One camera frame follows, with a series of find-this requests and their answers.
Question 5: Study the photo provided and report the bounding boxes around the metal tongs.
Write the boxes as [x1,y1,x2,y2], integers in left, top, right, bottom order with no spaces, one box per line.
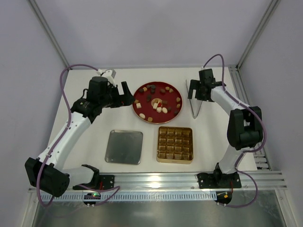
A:
[185,79,202,119]

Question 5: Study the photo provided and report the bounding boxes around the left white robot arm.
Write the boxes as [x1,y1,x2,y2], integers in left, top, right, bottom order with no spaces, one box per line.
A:
[25,76,135,197]

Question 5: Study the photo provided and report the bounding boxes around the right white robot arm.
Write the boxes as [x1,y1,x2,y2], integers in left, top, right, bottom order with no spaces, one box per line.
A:
[187,69,264,189]

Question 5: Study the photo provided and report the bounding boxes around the gold chocolate box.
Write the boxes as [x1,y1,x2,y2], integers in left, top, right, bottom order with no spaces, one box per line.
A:
[156,126,194,165]

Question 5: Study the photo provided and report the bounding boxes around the round red plate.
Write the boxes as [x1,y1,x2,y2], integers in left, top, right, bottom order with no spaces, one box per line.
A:
[132,81,183,124]

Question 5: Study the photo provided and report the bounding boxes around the silver square box lid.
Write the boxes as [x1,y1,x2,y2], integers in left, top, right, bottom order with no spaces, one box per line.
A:
[105,130,143,165]

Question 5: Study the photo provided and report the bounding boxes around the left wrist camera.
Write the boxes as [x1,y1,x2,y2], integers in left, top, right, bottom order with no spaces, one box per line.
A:
[101,69,116,80]

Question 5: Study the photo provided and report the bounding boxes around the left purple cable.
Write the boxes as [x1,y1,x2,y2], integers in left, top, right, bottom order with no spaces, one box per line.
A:
[35,63,121,208]

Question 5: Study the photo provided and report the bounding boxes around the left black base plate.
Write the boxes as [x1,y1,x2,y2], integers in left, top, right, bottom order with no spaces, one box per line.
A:
[83,175,115,190]

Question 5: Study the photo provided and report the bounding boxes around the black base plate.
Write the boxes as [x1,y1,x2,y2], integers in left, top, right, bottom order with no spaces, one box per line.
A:
[83,175,115,190]
[197,172,242,189]

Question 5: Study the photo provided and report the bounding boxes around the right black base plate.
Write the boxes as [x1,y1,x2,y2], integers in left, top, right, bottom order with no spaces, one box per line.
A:
[197,172,242,189]

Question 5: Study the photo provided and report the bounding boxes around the white slotted cable duct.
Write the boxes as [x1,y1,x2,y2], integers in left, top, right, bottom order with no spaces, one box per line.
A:
[53,190,217,202]

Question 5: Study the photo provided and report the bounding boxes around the aluminium mounting rail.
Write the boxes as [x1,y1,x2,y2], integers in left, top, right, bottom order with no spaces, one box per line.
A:
[28,170,288,192]

